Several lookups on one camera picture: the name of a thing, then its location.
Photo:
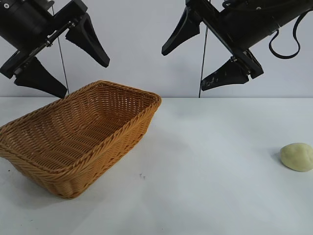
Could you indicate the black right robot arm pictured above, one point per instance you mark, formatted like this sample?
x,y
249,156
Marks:
x,y
291,7

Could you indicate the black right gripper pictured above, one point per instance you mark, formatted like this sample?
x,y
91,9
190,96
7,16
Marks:
x,y
242,27

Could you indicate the pale yellow egg yolk pastry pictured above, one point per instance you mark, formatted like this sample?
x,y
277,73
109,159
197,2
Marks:
x,y
297,157

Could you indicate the woven orange wicker basket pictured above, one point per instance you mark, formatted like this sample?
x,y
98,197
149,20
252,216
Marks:
x,y
73,137

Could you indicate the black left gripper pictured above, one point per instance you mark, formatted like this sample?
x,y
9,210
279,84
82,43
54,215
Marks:
x,y
22,24

